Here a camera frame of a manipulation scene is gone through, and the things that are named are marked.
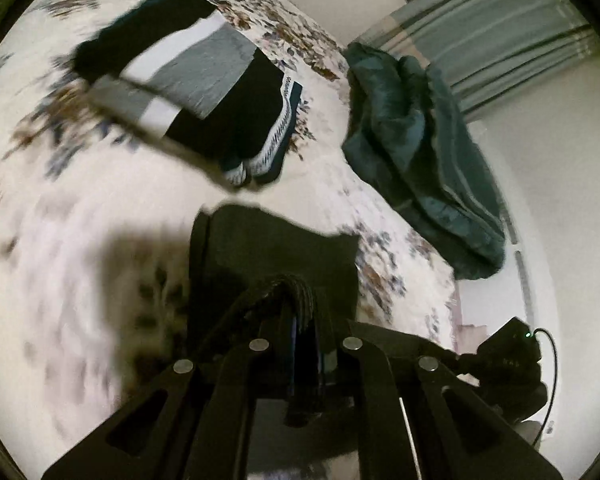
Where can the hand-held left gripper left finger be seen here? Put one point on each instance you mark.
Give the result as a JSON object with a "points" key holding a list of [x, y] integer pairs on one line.
{"points": [[285, 355]]}

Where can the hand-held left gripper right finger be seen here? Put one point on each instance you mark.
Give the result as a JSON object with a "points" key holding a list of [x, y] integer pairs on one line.
{"points": [[330, 355]]}

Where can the dark striped sweater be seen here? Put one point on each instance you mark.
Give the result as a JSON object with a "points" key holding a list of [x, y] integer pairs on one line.
{"points": [[280, 255]]}

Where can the pink plaid bed sheet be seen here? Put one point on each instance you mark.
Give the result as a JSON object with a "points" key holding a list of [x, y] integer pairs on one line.
{"points": [[467, 337]]}

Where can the white bed headboard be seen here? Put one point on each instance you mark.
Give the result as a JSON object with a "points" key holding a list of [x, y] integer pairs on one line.
{"points": [[522, 280]]}

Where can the folded garment with patterned hem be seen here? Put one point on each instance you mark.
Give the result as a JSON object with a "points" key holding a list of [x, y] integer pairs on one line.
{"points": [[275, 145]]}

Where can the folded dark green blanket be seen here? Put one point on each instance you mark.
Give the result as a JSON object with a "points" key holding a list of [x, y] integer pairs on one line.
{"points": [[420, 160]]}

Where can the floral bed cover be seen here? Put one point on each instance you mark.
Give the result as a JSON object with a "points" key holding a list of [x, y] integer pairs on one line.
{"points": [[80, 240]]}

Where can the folded black grey striped sweater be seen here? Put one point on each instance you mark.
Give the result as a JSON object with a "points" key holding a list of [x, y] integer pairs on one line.
{"points": [[200, 75]]}

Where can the grey-green curtain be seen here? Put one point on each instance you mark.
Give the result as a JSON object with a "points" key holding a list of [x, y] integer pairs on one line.
{"points": [[485, 35]]}

